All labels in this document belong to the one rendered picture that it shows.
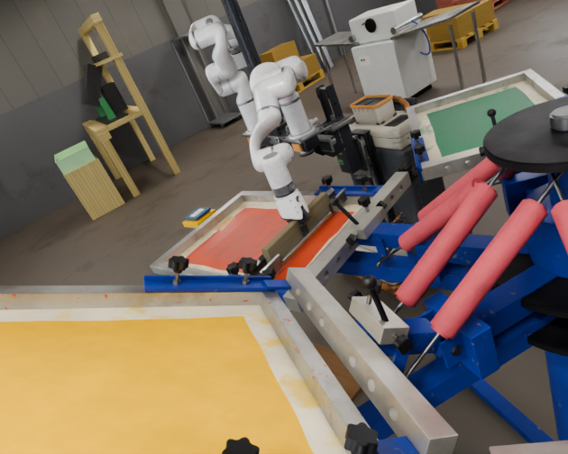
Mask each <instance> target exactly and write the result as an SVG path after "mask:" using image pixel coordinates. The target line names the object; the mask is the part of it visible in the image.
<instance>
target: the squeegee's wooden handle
mask: <svg viewBox="0 0 568 454"><path fill-rule="evenodd" d="M329 203H330V198H329V196H328V193H327V192H321V193H320V194H319V195H318V196H317V197H316V198H315V199H314V200H313V201H312V202H311V203H310V204H309V205H308V206H307V208H308V210H309V213H308V214H309V215H310V216H311V218H310V219H309V220H308V221H307V227H308V229H309V230H310V229H311V228H312V227H313V226H314V225H315V224H316V223H317V222H318V221H319V220H320V219H321V218H322V217H323V216H324V215H325V214H326V213H327V212H328V211H330V212H331V211H332V210H331V207H330V205H329ZM299 227H300V225H299V223H298V220H295V219H293V220H292V221H291V222H290V223H289V224H288V225H287V226H285V227H284V228H283V229H282V230H281V231H280V232H279V233H278V234H277V235H276V236H275V237H274V238H273V239H272V240H271V241H270V242H269V243H268V244H267V245H266V246H264V247H263V248H262V249H261V251H262V253H263V256H264V258H265V259H266V261H267V263H269V262H270V261H271V260H272V259H273V258H274V257H275V256H276V255H277V254H278V253H279V259H282V258H283V257H284V256H285V255H286V254H287V253H288V252H289V251H290V250H291V249H292V248H293V247H294V246H295V245H296V244H297V243H298V242H299V241H300V240H301V239H302V238H303V237H304V236H303V235H302V232H301V230H300V228H299Z"/></svg>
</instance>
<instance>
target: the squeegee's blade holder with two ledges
mask: <svg viewBox="0 0 568 454"><path fill-rule="evenodd" d="M331 214H332V212H330V211H328V212H327V213H326V214H325V215H324V216H323V217H322V218H321V219H320V220H319V221H318V222H317V223H316V224H315V225H314V226H313V227H312V228H311V229H310V230H309V233H308V234H307V235H306V236H304V237H303V238H302V239H301V240H300V241H299V242H298V243H297V244H296V245H295V246H294V247H293V248H292V249H291V250H290V251H289V252H288V253H287V254H286V255H285V256H284V257H283V258H282V259H281V260H280V261H281V263H284V262H285V261H286V260H287V259H288V258H289V257H290V256H291V255H292V254H293V253H294V252H295V251H296V250H297V249H298V248H299V247H300V246H301V245H302V244H303V243H304V242H305V241H306V240H307V239H308V238H309V237H310V235H311V234H312V233H313V232H314V231H315V230H316V229H317V228H318V227H319V226H320V225H321V224H322V223H323V222H324V221H325V220H326V219H327V218H328V217H329V216H330V215H331Z"/></svg>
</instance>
